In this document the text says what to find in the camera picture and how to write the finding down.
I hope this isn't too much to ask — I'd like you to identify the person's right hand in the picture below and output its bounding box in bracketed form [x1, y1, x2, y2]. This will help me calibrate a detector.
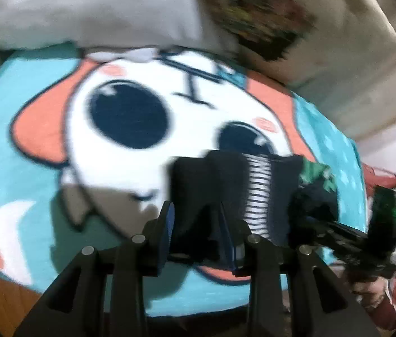
[350, 277, 388, 312]

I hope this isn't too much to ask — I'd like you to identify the floral print cream pillow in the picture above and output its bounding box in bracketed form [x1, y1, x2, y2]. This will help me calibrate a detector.
[206, 0, 396, 88]

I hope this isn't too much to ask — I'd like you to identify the grey plush seal pillow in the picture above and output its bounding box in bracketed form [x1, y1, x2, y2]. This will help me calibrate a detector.
[0, 0, 237, 57]

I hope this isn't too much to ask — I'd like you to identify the cartoon dog fleece blanket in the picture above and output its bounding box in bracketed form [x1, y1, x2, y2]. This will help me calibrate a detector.
[0, 43, 370, 318]

